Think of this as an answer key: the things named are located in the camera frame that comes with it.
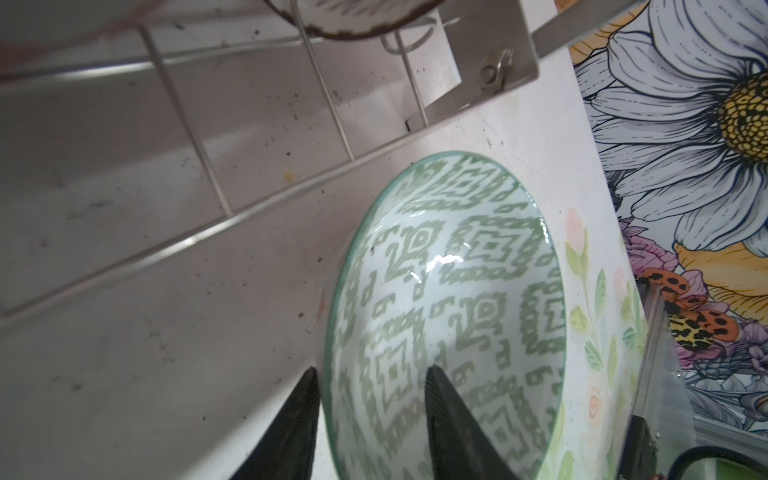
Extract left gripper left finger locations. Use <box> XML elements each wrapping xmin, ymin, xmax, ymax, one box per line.
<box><xmin>231</xmin><ymin>367</ymin><xmax>321</xmax><ymax>480</ymax></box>

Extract steel two-tier dish rack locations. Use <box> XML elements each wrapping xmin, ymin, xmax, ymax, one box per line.
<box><xmin>1</xmin><ymin>1</ymin><xmax>616</xmax><ymax>350</ymax></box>

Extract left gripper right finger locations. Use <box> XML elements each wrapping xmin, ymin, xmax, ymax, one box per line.
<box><xmin>425</xmin><ymin>365</ymin><xmax>516</xmax><ymax>480</ymax></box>

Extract pale patterned bottom bowl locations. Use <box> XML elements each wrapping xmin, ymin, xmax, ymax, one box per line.
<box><xmin>322</xmin><ymin>151</ymin><xmax>568</xmax><ymax>480</ymax></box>

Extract white maroon triangle bowl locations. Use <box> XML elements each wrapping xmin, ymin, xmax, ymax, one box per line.
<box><xmin>297</xmin><ymin>0</ymin><xmax>444</xmax><ymax>41</ymax></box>

